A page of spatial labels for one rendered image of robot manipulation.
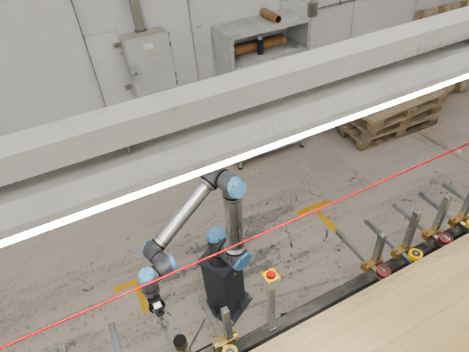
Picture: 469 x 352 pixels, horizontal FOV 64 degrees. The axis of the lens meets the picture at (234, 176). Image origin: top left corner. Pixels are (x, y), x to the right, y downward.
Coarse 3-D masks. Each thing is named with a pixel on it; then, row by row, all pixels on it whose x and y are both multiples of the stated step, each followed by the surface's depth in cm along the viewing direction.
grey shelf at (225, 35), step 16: (256, 16) 383; (288, 16) 376; (304, 16) 373; (224, 32) 354; (240, 32) 351; (256, 32) 350; (272, 32) 406; (288, 32) 412; (304, 32) 385; (224, 48) 361; (272, 48) 392; (288, 48) 389; (304, 48) 386; (224, 64) 375; (240, 64) 366; (256, 64) 369; (288, 144) 452
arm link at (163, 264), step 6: (162, 252) 205; (156, 258) 201; (162, 258) 200; (168, 258) 200; (156, 264) 198; (162, 264) 197; (168, 264) 198; (174, 264) 200; (156, 270) 195; (162, 270) 196; (168, 270) 198; (162, 276) 196
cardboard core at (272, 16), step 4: (264, 8) 376; (260, 12) 378; (264, 12) 373; (268, 12) 368; (272, 12) 365; (264, 16) 376; (268, 16) 367; (272, 16) 361; (276, 16) 357; (280, 16) 359; (272, 20) 363; (276, 20) 366; (280, 20) 362
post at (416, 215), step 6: (414, 210) 218; (414, 216) 219; (420, 216) 219; (414, 222) 221; (408, 228) 227; (414, 228) 225; (408, 234) 229; (414, 234) 229; (408, 240) 231; (402, 246) 238; (408, 246) 236; (402, 258) 243
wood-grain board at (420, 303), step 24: (456, 240) 231; (432, 264) 219; (456, 264) 218; (384, 288) 209; (408, 288) 208; (432, 288) 207; (456, 288) 206; (336, 312) 200; (360, 312) 199; (384, 312) 199; (408, 312) 198; (432, 312) 197; (456, 312) 196; (288, 336) 192; (312, 336) 191; (336, 336) 191; (360, 336) 190; (384, 336) 189; (408, 336) 188; (432, 336) 187; (456, 336) 186
